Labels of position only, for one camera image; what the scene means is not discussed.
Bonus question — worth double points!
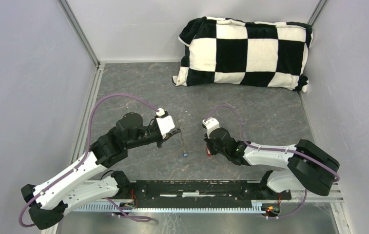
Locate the silver metal key holder plate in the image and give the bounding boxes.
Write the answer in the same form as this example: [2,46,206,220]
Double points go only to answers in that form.
[178,119,188,154]

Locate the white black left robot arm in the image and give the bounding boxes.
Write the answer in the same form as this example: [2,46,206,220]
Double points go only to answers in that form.
[21,112,181,230]

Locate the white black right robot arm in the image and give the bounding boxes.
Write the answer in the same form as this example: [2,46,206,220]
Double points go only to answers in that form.
[204,127,340,199]

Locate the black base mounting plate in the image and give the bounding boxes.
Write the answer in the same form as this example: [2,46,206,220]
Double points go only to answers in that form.
[113,180,292,209]

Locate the black white checkered pillow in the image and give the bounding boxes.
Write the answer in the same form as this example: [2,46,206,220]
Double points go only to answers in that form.
[172,17,313,92]

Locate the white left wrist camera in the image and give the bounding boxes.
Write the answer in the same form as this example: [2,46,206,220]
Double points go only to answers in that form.
[155,108,175,137]

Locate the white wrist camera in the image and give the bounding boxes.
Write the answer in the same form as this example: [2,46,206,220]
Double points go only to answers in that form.
[202,117,220,138]
[155,108,175,137]

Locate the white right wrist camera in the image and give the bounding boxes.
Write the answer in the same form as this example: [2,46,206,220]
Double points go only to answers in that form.
[202,117,220,138]

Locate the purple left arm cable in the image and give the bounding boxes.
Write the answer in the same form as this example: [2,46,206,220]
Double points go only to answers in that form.
[18,93,166,228]

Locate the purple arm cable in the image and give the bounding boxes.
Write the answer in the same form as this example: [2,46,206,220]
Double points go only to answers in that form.
[18,93,166,228]
[203,104,341,219]

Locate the white toothed cable duct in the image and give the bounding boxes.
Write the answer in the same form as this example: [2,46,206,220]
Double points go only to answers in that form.
[74,201,265,214]

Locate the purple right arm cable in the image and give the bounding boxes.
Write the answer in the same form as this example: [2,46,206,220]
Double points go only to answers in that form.
[203,104,341,219]

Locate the aluminium frame rail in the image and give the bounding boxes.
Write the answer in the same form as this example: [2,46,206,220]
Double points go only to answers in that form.
[77,180,344,203]

